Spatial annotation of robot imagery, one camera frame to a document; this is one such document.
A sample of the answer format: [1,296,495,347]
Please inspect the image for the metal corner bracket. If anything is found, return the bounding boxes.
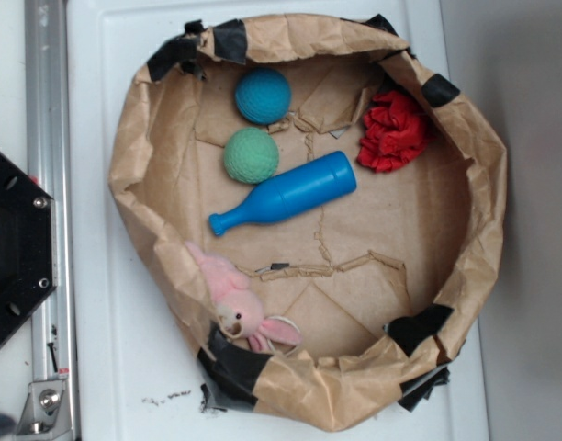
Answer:
[14,379,74,441]

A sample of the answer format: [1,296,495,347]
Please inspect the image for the white tray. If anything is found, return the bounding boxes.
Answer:
[65,0,491,441]

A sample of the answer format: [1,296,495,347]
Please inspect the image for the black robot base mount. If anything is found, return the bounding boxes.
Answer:
[0,152,55,349]

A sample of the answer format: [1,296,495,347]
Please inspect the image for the blue foam ball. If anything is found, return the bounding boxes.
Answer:
[235,68,291,125]

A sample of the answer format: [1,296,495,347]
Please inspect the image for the pink plush bunny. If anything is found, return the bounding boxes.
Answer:
[185,241,302,353]

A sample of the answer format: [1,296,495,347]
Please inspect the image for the aluminium frame rail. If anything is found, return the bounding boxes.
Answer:
[24,1,81,440]

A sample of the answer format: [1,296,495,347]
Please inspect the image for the brown paper bin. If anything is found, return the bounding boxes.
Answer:
[108,14,507,432]

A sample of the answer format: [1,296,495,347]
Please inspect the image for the red crumpled cloth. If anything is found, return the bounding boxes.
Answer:
[357,90,435,173]

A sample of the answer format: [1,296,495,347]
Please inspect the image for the green foam ball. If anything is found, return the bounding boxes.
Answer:
[223,127,279,184]

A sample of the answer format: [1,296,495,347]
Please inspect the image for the blue plastic bottle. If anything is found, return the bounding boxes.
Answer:
[208,151,357,236]

